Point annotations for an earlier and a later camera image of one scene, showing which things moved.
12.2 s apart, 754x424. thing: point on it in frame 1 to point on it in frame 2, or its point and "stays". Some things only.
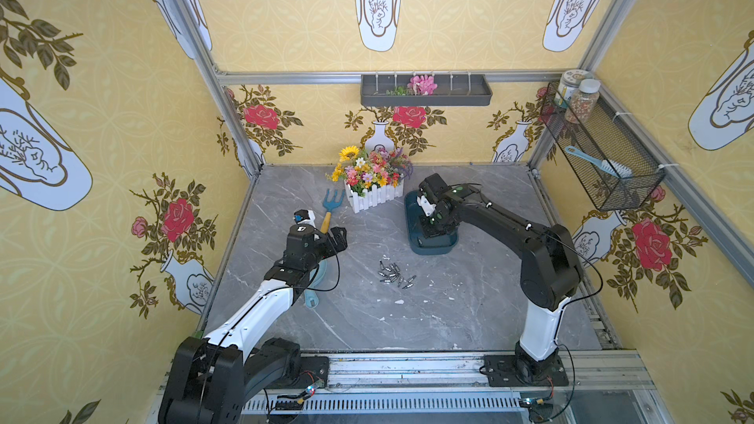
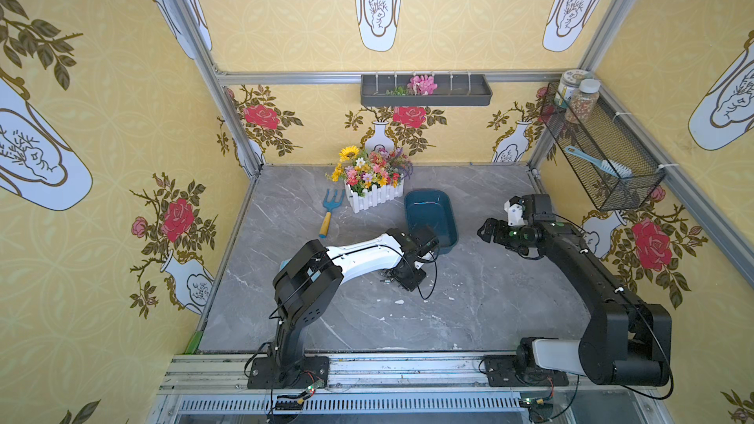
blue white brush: (608, 165) stays
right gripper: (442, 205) to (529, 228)
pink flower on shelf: (422, 85) stays
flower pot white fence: (371, 179) stays
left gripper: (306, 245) to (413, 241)
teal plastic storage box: (419, 242) stays
